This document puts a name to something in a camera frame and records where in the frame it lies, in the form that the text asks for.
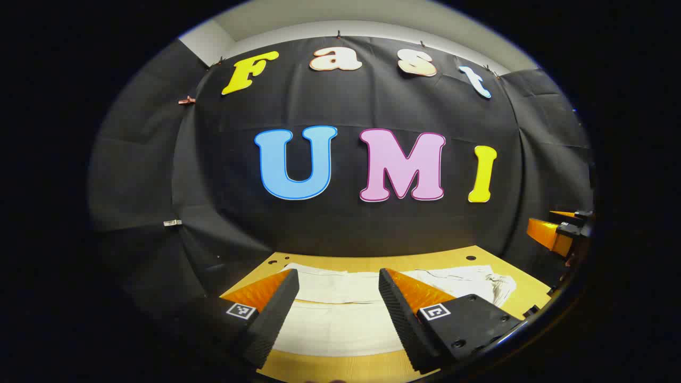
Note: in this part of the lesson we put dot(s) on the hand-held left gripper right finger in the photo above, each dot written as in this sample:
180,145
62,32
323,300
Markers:
399,319

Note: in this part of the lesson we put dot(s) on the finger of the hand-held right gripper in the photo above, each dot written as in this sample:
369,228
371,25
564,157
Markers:
577,214
548,234

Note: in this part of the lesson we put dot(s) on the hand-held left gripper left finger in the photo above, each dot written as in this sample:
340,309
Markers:
276,314

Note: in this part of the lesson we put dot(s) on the white jeans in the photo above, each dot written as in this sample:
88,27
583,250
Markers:
340,319

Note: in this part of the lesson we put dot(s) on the silver clip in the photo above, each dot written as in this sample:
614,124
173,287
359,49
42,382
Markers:
172,222

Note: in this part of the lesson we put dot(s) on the black backdrop cloth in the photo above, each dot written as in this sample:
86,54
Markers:
346,106

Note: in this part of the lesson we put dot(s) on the copper clip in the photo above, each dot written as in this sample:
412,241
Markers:
186,100

